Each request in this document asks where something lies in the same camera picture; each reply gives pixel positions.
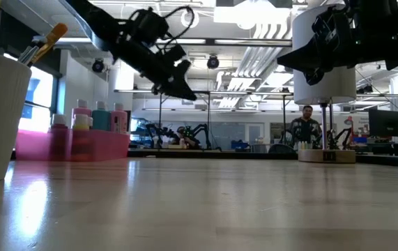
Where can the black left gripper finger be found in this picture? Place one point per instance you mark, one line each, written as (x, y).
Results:
(183, 89)

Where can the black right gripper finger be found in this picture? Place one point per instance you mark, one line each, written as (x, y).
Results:
(301, 59)
(313, 76)

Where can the large pink paint bottle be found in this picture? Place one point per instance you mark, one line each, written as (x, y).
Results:
(82, 109)
(119, 122)

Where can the large teal paint bottle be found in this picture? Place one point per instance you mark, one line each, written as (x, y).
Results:
(100, 120)

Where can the paintbrushes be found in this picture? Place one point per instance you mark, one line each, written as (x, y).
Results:
(55, 31)

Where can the small yellow paint bottle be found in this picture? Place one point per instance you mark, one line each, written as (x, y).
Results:
(81, 143)

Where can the small magenta paint bottle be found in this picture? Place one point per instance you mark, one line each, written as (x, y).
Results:
(59, 143)

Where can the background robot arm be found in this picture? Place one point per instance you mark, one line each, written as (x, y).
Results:
(157, 134)
(202, 130)
(341, 136)

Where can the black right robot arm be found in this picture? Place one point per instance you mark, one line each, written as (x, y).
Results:
(394, 45)

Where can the person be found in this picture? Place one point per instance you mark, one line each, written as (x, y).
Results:
(305, 127)
(181, 134)

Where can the small red lamp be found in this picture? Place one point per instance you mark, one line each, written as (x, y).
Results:
(349, 121)

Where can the black monitor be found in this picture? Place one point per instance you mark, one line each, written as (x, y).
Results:
(387, 122)

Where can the pink plastic tray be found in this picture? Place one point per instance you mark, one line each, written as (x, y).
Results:
(108, 146)

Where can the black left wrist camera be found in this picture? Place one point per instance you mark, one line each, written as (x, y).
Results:
(150, 24)

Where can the background black rig frame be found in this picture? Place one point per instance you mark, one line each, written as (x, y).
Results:
(208, 115)

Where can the black ceiling camera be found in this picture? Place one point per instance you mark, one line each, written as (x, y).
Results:
(213, 62)
(98, 66)

